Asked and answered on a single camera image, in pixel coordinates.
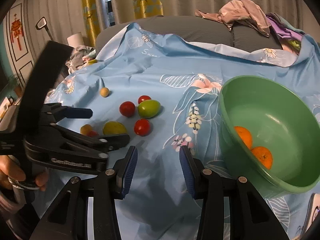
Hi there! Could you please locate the yellow-green oval fruit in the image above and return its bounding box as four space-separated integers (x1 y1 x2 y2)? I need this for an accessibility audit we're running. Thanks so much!
103 121 127 135

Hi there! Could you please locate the red cherry tomato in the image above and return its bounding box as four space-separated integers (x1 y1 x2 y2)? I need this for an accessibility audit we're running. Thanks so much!
87 130 99 138
119 101 136 118
138 95 151 104
134 119 151 137

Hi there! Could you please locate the green oval fruit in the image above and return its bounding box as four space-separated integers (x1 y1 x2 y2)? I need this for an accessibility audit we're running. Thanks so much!
138 100 161 119

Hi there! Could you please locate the orange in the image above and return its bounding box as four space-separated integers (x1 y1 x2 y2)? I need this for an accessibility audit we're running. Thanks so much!
234 126 253 150
251 146 273 170

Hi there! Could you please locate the green plastic bowl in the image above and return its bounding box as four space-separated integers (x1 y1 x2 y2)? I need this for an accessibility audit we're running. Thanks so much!
219 76 319 198

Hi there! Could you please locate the person's left hand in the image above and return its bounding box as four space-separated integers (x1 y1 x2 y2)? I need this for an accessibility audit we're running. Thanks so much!
0 155 49 191

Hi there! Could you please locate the small orange-yellow fruit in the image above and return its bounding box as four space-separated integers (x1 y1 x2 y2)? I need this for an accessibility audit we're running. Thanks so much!
80 124 93 136

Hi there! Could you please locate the small yellow round fruit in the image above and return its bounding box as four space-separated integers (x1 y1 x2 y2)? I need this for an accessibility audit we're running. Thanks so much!
100 87 110 98

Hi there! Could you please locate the clothes heap at left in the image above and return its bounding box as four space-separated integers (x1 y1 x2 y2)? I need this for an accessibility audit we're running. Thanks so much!
66 45 96 74

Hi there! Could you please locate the white paper roll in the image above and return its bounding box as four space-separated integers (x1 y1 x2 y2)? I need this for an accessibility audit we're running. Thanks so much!
67 32 85 48

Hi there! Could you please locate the light blue floral cloth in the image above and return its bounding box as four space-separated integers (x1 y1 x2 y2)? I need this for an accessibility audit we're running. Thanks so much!
46 23 319 239

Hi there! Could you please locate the red chinese knot ornament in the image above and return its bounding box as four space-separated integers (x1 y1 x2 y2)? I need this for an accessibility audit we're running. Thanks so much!
10 14 24 51

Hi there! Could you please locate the grey sofa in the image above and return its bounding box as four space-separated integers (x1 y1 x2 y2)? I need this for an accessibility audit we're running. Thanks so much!
95 15 284 55

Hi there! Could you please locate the yellow patterned curtain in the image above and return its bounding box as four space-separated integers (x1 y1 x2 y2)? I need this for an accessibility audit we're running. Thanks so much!
82 0 163 46

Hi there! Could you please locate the purple clothes pile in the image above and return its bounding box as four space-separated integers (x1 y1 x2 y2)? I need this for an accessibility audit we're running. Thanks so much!
266 13 305 54

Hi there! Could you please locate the pink clothes pile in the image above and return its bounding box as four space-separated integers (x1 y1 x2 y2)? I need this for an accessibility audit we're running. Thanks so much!
195 0 271 37

